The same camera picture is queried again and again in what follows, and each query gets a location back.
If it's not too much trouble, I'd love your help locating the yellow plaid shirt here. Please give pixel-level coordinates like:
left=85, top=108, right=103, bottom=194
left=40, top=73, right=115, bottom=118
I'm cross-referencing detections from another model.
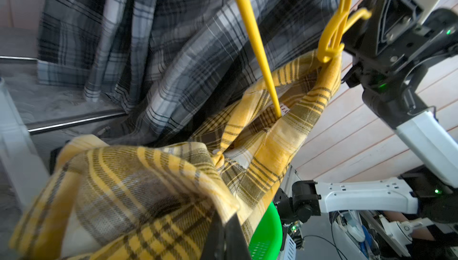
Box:
left=9, top=51, right=342, bottom=260

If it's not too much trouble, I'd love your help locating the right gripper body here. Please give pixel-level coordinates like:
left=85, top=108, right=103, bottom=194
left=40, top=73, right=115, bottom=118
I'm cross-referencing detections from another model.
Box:
left=343, top=0, right=458, bottom=92

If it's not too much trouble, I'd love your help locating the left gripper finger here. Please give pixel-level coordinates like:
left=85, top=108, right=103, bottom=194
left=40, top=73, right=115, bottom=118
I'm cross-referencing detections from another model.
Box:
left=200, top=212, right=251, bottom=260

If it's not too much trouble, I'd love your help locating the yellow plastic hanger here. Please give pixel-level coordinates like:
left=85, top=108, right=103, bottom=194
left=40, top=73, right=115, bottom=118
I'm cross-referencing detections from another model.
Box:
left=236, top=0, right=372, bottom=118

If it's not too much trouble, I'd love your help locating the grey plaid shirt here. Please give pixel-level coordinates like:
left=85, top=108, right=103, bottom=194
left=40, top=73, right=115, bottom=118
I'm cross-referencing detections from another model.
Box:
left=35, top=0, right=366, bottom=146

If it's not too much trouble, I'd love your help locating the metal clothes rack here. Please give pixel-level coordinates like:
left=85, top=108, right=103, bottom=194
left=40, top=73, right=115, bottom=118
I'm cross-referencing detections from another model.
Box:
left=1, top=56, right=126, bottom=209

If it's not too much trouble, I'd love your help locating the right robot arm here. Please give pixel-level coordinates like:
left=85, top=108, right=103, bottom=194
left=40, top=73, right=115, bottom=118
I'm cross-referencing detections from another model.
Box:
left=291, top=57, right=458, bottom=183

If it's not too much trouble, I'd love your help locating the green plastic basket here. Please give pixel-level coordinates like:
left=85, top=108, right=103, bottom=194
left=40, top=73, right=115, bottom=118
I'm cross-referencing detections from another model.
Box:
left=249, top=202, right=283, bottom=260

